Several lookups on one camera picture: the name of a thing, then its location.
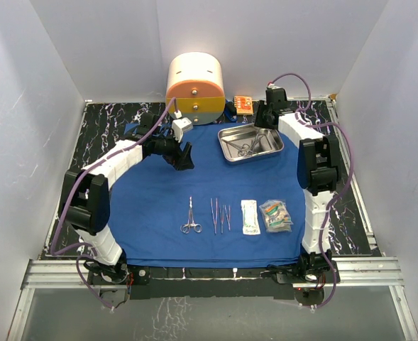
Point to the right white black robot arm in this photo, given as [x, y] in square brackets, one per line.
[318, 174]

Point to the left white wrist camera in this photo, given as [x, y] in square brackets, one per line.
[180, 125]

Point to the steel instrument tray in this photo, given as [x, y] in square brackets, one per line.
[270, 145]

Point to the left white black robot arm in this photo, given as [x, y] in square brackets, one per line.
[85, 198]

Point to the long white green pouch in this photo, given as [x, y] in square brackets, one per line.
[250, 217]

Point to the blue surgical cloth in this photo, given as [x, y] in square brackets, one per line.
[150, 202]

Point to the long serrated steel forceps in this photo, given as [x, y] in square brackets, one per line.
[214, 212]

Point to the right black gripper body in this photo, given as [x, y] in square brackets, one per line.
[262, 118]

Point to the white blue supply packet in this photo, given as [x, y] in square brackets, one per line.
[288, 220]

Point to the steel forceps ring handles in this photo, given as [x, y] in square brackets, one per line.
[191, 224]

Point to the steel tweezers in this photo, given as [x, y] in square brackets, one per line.
[227, 209]
[222, 218]

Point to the blue black clip tool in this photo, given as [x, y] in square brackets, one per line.
[230, 111]

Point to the remaining ring-handled clamp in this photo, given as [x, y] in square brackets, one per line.
[255, 142]

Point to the aluminium frame rail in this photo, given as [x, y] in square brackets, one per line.
[157, 282]

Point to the green clear supply packet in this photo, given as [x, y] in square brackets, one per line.
[273, 216]

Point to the round three-drawer storage box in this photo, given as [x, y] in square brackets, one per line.
[195, 80]

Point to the small orange spiral notebook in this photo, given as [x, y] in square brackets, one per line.
[243, 105]

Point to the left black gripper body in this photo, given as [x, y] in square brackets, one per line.
[168, 148]

